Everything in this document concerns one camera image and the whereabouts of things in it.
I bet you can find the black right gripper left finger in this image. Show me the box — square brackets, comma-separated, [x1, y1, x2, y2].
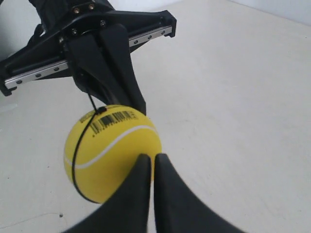
[65, 154, 152, 233]

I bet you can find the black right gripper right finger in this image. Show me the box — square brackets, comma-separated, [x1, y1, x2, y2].
[154, 153, 243, 233]

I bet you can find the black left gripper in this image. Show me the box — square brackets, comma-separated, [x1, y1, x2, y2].
[0, 0, 177, 114]

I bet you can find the thin black hanging string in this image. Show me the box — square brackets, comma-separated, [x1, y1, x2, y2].
[71, 92, 107, 202]

